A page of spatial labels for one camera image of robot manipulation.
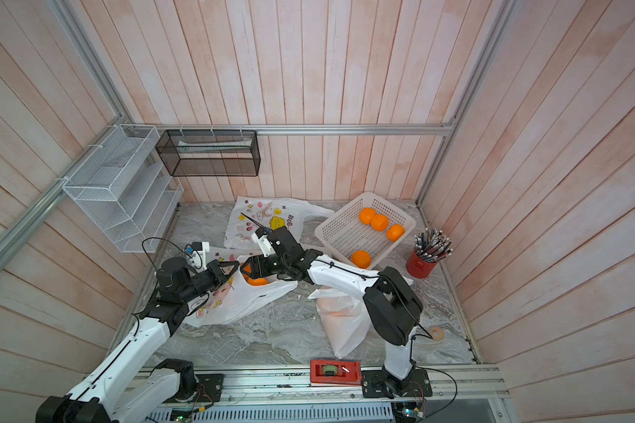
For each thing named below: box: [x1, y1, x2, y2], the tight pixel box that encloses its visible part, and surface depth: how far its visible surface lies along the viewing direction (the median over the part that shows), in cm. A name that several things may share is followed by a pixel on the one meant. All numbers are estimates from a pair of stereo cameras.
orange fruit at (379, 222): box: [370, 214, 389, 232], surface depth 109 cm
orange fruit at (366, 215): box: [358, 207, 377, 225], surface depth 113 cm
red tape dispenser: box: [310, 359, 363, 387], surface depth 73 cm
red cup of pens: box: [405, 227, 454, 280], surface depth 87 cm
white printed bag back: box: [224, 195, 335, 250], surface depth 117 cm
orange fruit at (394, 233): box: [386, 223, 405, 243], surface depth 103 cm
